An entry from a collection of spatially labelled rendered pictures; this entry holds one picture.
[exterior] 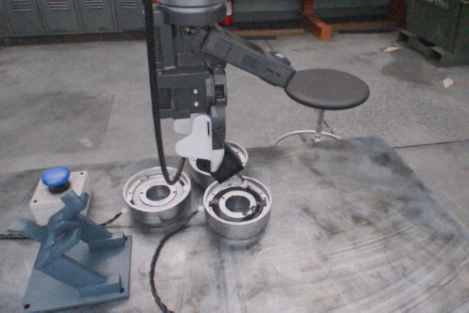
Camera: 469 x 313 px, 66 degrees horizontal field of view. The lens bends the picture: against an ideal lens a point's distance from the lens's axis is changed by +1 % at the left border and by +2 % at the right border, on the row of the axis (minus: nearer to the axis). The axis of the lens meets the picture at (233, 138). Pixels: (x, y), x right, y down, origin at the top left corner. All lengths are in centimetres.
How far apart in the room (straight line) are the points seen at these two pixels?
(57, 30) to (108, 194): 340
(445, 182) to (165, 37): 190
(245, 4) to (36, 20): 215
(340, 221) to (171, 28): 39
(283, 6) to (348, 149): 381
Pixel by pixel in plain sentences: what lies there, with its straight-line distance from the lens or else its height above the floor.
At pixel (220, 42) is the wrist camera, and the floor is 110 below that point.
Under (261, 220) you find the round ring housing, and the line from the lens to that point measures 53.
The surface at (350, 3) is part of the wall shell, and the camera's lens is 480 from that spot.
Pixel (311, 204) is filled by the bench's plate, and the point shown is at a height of 80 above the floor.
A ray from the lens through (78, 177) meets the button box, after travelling 64.
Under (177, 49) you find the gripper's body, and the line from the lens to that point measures 40.
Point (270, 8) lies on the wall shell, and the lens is 445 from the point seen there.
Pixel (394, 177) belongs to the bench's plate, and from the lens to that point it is 72.
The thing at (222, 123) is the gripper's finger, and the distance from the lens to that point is 40.
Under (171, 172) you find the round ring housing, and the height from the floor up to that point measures 83.
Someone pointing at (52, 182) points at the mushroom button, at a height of 87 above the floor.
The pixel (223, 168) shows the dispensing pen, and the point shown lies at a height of 92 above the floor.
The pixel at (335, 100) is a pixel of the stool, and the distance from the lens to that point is 135.
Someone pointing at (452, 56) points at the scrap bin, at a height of 10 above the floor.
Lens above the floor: 122
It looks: 34 degrees down
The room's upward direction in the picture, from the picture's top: straight up
